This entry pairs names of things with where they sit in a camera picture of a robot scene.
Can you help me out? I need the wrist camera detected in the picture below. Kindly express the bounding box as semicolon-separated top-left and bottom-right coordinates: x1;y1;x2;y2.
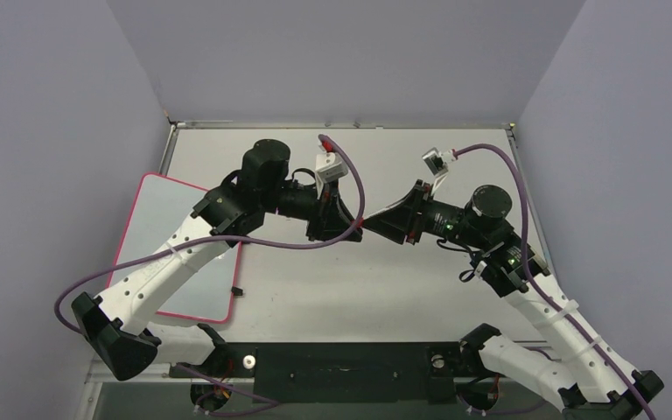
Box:
313;152;349;184
422;148;456;195

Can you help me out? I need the pink framed whiteboard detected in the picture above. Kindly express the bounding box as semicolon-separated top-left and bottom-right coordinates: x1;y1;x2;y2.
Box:
115;173;242;325

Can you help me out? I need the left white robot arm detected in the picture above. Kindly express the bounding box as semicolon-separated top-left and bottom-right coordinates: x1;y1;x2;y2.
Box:
71;135;363;381

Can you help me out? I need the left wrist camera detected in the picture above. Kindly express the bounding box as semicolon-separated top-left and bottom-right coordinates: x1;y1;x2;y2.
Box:
313;152;349;184

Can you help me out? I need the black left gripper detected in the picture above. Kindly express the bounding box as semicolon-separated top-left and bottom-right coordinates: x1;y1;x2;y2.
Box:
262;177;363;242

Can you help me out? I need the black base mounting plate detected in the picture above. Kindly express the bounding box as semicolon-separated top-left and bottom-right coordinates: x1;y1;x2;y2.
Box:
170;341;500;404

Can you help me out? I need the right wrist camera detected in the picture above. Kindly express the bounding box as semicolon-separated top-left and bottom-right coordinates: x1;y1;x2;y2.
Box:
422;148;456;195

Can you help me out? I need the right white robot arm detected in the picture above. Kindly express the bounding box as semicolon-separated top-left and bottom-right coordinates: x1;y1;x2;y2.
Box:
363;181;663;419

